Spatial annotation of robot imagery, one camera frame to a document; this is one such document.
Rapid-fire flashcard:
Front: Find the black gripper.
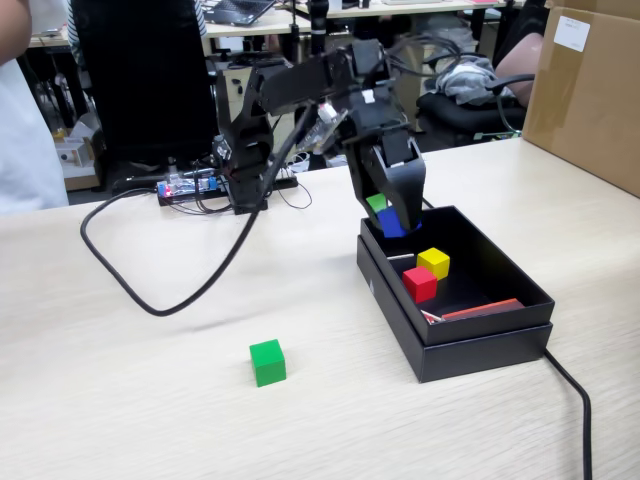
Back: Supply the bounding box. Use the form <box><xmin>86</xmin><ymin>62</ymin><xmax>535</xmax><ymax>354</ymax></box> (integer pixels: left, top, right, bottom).
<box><xmin>344</xmin><ymin>79</ymin><xmax>427</xmax><ymax>232</ymax></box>

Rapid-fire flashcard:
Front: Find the blue wooden cube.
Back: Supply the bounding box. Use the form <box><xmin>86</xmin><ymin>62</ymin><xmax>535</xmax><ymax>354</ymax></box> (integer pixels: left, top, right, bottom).
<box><xmin>375</xmin><ymin>207</ymin><xmax>424</xmax><ymax>239</ymax></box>

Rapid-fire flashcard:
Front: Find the yellow wooden cube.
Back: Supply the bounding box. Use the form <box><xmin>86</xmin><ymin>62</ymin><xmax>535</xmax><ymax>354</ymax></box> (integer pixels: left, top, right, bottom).
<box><xmin>416</xmin><ymin>247</ymin><xmax>451</xmax><ymax>280</ymax></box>

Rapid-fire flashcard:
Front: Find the red wooden cube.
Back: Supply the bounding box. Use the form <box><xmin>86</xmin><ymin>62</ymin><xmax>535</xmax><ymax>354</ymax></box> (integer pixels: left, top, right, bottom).
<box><xmin>402</xmin><ymin>265</ymin><xmax>439</xmax><ymax>305</ymax></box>

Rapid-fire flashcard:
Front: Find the green wooden cube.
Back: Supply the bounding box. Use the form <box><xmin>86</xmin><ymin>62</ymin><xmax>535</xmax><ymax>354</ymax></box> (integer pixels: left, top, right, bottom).
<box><xmin>248</xmin><ymin>338</ymin><xmax>287</xmax><ymax>389</ymax></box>

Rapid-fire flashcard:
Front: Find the black open cardboard box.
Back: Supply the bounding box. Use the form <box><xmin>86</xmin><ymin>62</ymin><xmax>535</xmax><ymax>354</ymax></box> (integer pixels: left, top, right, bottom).
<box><xmin>358</xmin><ymin>203</ymin><xmax>557</xmax><ymax>347</ymax></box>

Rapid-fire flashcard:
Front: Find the large brown cardboard box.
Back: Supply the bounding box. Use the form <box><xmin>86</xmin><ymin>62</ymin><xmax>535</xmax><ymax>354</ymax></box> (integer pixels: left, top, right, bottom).
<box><xmin>521</xmin><ymin>0</ymin><xmax>640</xmax><ymax>199</ymax></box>

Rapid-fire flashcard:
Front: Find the small white box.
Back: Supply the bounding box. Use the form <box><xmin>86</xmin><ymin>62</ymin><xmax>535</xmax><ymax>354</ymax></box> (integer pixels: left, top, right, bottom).
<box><xmin>53</xmin><ymin>143</ymin><xmax>84</xmax><ymax>169</ymax></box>

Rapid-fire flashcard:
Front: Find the black armchair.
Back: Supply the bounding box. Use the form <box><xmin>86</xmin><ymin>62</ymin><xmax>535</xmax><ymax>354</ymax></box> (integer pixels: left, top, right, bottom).
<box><xmin>415</xmin><ymin>52</ymin><xmax>537</xmax><ymax>147</ymax></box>

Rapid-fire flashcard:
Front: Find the grey crumpled clothing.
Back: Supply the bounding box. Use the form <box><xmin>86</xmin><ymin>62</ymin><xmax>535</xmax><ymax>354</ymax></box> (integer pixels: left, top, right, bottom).
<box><xmin>429</xmin><ymin>53</ymin><xmax>516</xmax><ymax>106</ymax></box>

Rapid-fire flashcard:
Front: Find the orange red flat card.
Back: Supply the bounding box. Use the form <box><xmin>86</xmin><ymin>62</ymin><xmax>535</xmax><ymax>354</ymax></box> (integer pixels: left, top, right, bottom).
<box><xmin>440</xmin><ymin>297</ymin><xmax>525</xmax><ymax>322</ymax></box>

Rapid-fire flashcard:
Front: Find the black jointed pole stand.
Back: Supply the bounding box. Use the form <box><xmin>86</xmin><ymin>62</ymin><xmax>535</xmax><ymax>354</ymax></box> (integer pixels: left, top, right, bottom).
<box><xmin>305</xmin><ymin>0</ymin><xmax>331</xmax><ymax>56</ymax></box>

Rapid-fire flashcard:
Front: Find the cream drawer cabinet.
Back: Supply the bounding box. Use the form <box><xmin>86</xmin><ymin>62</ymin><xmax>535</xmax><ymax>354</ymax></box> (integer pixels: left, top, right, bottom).
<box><xmin>223</xmin><ymin>67</ymin><xmax>254</xmax><ymax>119</ymax></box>

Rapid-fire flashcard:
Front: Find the light wooden office desk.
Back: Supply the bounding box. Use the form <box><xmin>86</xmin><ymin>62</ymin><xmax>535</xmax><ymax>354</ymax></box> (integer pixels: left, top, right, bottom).
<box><xmin>24</xmin><ymin>27</ymin><xmax>71</xmax><ymax>51</ymax></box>
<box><xmin>204</xmin><ymin>0</ymin><xmax>524</xmax><ymax>56</ymax></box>

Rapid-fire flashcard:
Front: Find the controller circuit board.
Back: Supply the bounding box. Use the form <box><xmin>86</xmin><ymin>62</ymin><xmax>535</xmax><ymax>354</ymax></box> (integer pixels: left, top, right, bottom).
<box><xmin>156</xmin><ymin>174</ymin><xmax>224</xmax><ymax>201</ymax></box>

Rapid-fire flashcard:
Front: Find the person in black clothing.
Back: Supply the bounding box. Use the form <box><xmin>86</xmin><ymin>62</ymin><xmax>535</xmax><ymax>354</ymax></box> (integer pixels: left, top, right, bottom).
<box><xmin>499</xmin><ymin>0</ymin><xmax>551</xmax><ymax>59</ymax></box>

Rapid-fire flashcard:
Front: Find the black laptop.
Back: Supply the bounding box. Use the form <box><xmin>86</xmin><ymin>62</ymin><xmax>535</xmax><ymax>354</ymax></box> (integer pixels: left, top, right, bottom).
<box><xmin>203</xmin><ymin>0</ymin><xmax>277</xmax><ymax>27</ymax></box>

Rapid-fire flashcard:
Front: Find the small brown carton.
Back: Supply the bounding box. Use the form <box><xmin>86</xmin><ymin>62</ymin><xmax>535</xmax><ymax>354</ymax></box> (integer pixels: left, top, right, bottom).
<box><xmin>49</xmin><ymin>112</ymin><xmax>106</xmax><ymax>192</ymax></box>

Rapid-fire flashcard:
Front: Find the person in striped shirt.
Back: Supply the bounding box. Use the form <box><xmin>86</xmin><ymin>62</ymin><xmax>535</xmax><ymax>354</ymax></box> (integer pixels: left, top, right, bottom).
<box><xmin>66</xmin><ymin>0</ymin><xmax>208</xmax><ymax>69</ymax></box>

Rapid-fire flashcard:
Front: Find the person in white shirt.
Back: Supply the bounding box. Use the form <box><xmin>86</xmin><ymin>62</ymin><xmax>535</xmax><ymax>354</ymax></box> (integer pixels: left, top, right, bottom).
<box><xmin>0</xmin><ymin>57</ymin><xmax>70</xmax><ymax>217</ymax></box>

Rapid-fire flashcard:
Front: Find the small wrist camera board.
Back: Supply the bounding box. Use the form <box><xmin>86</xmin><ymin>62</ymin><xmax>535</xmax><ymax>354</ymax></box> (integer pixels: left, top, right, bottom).
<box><xmin>309</xmin><ymin>99</ymin><xmax>350</xmax><ymax>149</ymax></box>

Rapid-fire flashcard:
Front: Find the thick black cable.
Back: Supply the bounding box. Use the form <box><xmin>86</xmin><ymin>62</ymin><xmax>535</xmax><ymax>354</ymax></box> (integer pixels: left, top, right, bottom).
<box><xmin>422</xmin><ymin>197</ymin><xmax>595</xmax><ymax>480</ymax></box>
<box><xmin>79</xmin><ymin>102</ymin><xmax>316</xmax><ymax>318</ymax></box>

